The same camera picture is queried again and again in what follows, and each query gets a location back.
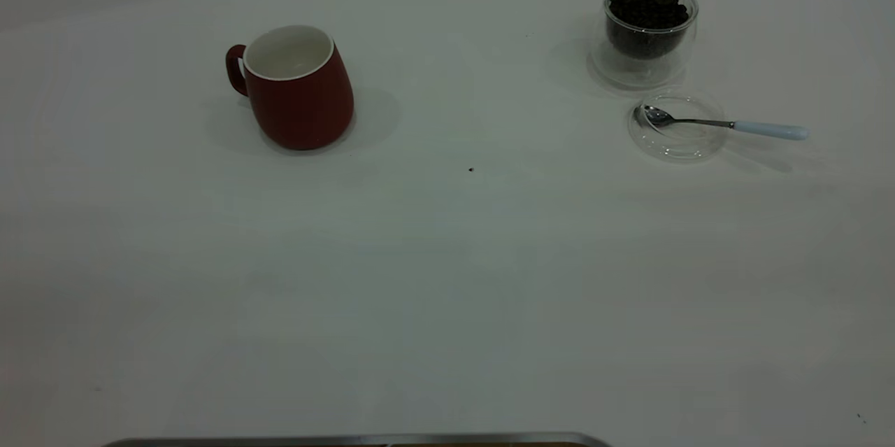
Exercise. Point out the red ceramic mug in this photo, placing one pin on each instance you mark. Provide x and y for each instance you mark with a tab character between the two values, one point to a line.
301	104

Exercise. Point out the clear round glass lid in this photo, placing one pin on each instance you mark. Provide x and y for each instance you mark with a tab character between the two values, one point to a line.
689	146

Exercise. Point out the dark coffee beans pile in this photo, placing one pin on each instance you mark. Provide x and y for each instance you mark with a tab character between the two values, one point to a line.
647	17

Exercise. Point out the grey metal frame edge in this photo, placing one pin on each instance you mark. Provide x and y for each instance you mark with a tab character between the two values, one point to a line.
349	440

